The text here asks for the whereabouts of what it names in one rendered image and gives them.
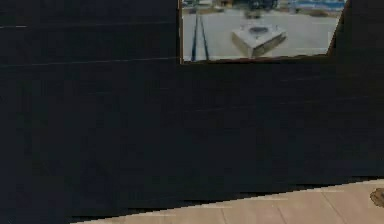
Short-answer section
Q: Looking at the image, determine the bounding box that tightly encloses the brown framed window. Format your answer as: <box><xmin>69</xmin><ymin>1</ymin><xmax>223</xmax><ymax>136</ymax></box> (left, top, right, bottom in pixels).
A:
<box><xmin>178</xmin><ymin>0</ymin><xmax>350</xmax><ymax>65</ymax></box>

